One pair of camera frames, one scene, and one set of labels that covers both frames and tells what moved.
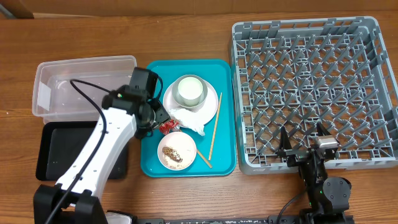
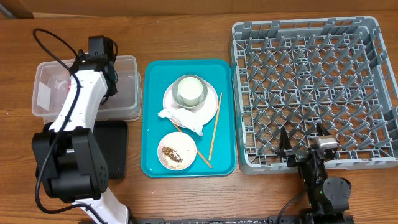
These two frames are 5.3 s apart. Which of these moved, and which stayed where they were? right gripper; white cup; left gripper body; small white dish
Moved: left gripper body
Stayed: white cup; small white dish; right gripper
